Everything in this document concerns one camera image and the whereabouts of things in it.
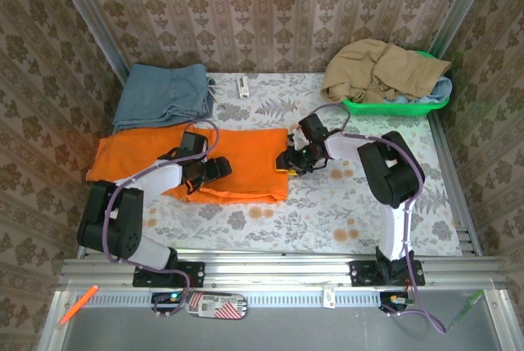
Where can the aluminium mounting rail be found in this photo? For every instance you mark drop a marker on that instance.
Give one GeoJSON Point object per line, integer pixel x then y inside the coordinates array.
{"type": "Point", "coordinates": [278, 271]}

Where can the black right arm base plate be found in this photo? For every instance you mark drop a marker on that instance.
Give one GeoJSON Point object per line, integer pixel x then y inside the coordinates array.
{"type": "Point", "coordinates": [362, 273]}

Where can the controller board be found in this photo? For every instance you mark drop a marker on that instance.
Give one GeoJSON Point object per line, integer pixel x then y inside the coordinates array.
{"type": "Point", "coordinates": [163, 298]}
{"type": "Point", "coordinates": [393, 300]}

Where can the orange pen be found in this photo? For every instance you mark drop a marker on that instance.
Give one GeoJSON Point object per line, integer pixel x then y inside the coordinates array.
{"type": "Point", "coordinates": [79, 304]}

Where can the green plastic basket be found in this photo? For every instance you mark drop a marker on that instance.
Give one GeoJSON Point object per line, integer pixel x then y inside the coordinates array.
{"type": "Point", "coordinates": [389, 109]}

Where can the floral tablecloth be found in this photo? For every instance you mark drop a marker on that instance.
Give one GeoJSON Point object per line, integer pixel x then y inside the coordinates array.
{"type": "Point", "coordinates": [311, 212]}

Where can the right controller board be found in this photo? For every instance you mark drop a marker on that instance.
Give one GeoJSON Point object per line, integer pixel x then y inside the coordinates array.
{"type": "Point", "coordinates": [393, 300]}

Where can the aluminium frame post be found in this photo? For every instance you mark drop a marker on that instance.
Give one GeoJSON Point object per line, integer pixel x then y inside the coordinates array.
{"type": "Point", "coordinates": [458, 7]}
{"type": "Point", "coordinates": [94, 19]}

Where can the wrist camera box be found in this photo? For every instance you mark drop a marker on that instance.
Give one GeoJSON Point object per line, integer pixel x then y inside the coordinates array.
{"type": "Point", "coordinates": [313, 127]}
{"type": "Point", "coordinates": [191, 141]}

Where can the beige trousers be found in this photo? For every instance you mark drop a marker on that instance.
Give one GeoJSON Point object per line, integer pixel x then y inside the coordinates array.
{"type": "Point", "coordinates": [368, 68]}

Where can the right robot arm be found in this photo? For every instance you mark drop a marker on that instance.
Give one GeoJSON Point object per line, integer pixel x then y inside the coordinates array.
{"type": "Point", "coordinates": [344, 146]}

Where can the perforated metal strip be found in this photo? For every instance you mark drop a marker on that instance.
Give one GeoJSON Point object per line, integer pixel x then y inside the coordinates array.
{"type": "Point", "coordinates": [286, 298]}

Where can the orange trousers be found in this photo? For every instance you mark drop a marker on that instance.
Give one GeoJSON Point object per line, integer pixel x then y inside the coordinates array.
{"type": "Point", "coordinates": [245, 154]}

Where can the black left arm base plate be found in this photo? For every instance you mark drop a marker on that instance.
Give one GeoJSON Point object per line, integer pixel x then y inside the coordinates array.
{"type": "Point", "coordinates": [192, 273]}

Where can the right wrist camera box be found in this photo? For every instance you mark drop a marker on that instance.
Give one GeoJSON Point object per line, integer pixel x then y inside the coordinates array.
{"type": "Point", "coordinates": [313, 127]}

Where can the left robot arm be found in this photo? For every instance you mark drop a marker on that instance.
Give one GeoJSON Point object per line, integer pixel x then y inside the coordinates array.
{"type": "Point", "coordinates": [159, 175]}

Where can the light blue garment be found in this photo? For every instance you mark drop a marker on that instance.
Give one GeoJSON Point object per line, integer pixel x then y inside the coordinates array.
{"type": "Point", "coordinates": [444, 89]}

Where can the small white tag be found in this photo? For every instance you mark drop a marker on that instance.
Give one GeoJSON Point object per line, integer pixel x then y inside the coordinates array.
{"type": "Point", "coordinates": [329, 300]}

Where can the striped label sticker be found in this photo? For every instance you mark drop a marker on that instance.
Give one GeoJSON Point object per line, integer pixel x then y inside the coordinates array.
{"type": "Point", "coordinates": [217, 306]}

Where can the green pen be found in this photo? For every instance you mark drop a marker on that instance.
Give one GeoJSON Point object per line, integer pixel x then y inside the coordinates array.
{"type": "Point", "coordinates": [466, 309]}

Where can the small white remote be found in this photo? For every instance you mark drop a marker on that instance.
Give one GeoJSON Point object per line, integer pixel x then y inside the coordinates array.
{"type": "Point", "coordinates": [243, 87]}

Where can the blue trousers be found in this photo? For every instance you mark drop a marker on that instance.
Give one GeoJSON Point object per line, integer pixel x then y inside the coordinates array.
{"type": "Point", "coordinates": [159, 93]}

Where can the left controller board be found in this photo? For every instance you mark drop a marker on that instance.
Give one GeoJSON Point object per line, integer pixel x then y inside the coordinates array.
{"type": "Point", "coordinates": [163, 298]}

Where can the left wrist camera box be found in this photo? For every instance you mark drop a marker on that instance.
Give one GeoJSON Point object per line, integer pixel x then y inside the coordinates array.
{"type": "Point", "coordinates": [191, 141]}

